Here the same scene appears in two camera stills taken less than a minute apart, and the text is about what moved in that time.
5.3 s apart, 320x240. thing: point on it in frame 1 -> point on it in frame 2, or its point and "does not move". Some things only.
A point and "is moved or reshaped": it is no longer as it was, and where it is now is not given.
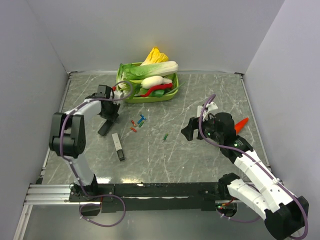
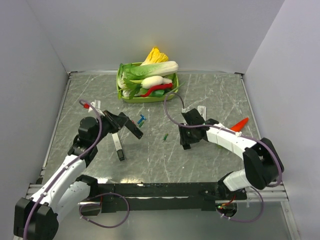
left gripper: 112,116 -> 116,122
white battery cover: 199,110 does not move
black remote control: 105,128 is moved or reshaped
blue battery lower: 140,120 does not move
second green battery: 141,123 does not move
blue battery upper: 143,117 does not move
